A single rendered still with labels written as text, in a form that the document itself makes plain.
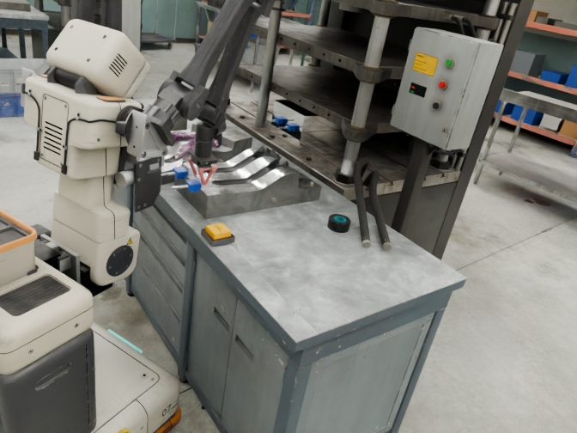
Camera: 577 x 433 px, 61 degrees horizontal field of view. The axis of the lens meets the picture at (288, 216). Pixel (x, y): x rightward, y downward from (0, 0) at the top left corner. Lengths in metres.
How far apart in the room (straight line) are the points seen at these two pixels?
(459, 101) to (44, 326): 1.52
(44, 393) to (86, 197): 0.51
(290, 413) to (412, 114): 1.23
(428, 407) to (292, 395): 1.06
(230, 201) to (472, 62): 0.99
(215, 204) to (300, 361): 0.63
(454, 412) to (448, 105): 1.32
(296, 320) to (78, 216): 0.70
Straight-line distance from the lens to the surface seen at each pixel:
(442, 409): 2.39
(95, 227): 1.48
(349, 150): 2.14
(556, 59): 8.18
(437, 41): 2.01
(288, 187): 1.81
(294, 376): 1.38
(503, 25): 2.67
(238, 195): 1.69
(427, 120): 2.02
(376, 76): 2.05
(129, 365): 1.87
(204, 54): 1.37
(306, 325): 1.28
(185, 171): 1.76
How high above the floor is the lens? 1.60
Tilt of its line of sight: 27 degrees down
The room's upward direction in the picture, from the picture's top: 10 degrees clockwise
